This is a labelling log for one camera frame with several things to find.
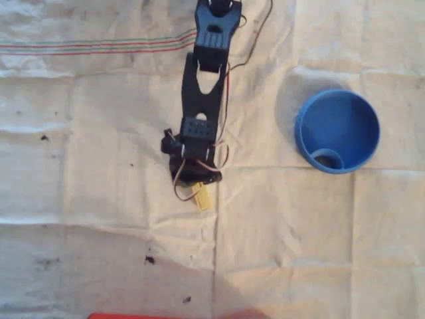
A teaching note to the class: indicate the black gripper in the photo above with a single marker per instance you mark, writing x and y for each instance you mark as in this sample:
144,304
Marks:
196,175

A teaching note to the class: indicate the yellow rectangular block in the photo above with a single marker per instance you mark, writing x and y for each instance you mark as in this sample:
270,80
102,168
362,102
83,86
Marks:
203,197

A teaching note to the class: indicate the white striped cloth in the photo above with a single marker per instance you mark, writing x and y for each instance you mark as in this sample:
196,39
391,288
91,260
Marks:
99,182

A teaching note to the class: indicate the red flat object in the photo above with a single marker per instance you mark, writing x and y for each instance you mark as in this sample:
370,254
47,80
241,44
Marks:
166,315

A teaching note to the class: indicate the blue plastic cup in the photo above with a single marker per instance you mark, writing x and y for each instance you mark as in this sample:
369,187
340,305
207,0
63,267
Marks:
348,119

